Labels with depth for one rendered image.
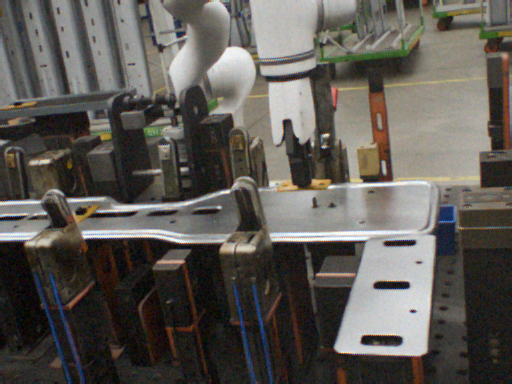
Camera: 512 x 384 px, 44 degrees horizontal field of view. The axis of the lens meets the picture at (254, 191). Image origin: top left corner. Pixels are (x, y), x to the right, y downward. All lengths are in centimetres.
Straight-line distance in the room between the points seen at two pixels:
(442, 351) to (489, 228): 39
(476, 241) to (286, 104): 33
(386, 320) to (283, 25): 43
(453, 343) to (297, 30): 64
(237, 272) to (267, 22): 35
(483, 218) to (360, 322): 24
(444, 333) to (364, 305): 50
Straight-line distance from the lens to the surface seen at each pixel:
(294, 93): 93
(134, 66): 566
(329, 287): 87
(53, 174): 142
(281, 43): 92
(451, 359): 120
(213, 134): 130
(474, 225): 88
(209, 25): 144
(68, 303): 110
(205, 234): 104
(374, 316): 76
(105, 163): 139
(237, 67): 166
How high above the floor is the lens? 140
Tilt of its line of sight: 20 degrees down
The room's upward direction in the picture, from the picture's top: 10 degrees counter-clockwise
